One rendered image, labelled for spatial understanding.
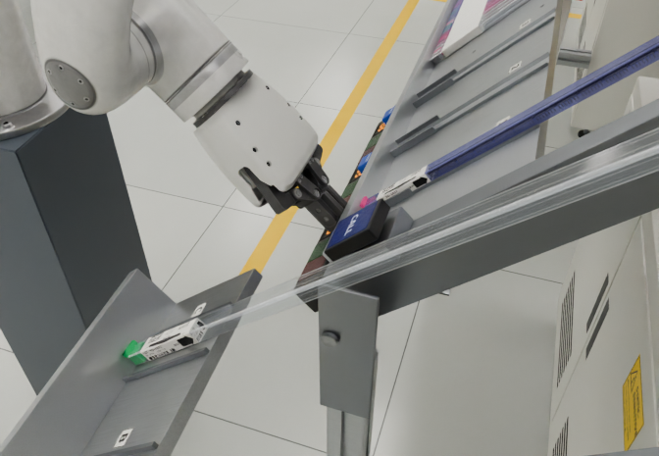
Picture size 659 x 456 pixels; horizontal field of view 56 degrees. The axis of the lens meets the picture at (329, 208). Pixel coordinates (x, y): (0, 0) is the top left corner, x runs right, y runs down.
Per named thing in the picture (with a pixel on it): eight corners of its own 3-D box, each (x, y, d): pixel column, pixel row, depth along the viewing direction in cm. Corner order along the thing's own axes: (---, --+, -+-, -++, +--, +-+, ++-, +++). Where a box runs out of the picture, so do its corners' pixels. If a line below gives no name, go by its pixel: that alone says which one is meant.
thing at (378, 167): (372, 306, 58) (321, 254, 56) (476, 25, 105) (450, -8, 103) (381, 302, 57) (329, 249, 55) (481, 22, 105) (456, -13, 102)
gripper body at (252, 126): (216, 84, 64) (289, 161, 67) (166, 135, 57) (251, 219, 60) (260, 44, 59) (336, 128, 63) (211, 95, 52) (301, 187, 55)
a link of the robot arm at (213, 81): (197, 74, 63) (218, 95, 64) (152, 117, 57) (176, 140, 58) (245, 26, 58) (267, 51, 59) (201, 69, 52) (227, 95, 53)
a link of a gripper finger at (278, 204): (232, 138, 58) (276, 143, 62) (253, 215, 56) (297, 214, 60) (239, 132, 57) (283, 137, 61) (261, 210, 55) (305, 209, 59)
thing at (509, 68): (364, 283, 56) (340, 260, 55) (473, 9, 104) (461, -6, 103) (551, 200, 44) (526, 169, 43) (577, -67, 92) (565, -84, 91)
